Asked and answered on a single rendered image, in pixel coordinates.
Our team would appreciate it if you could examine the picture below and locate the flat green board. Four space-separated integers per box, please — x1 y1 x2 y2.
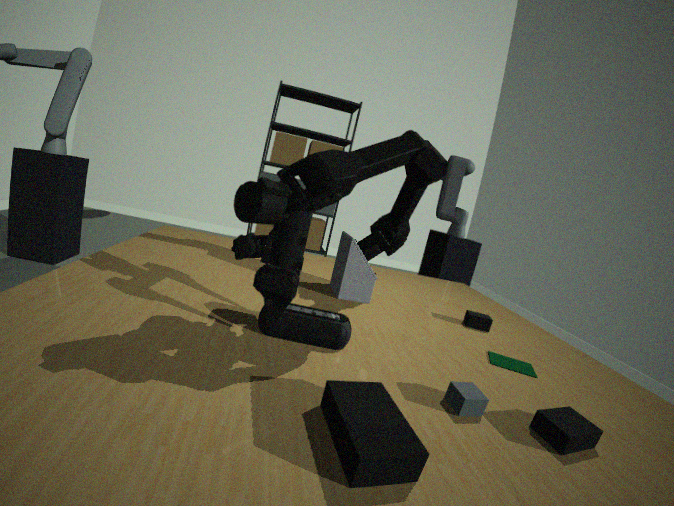
488 351 538 378

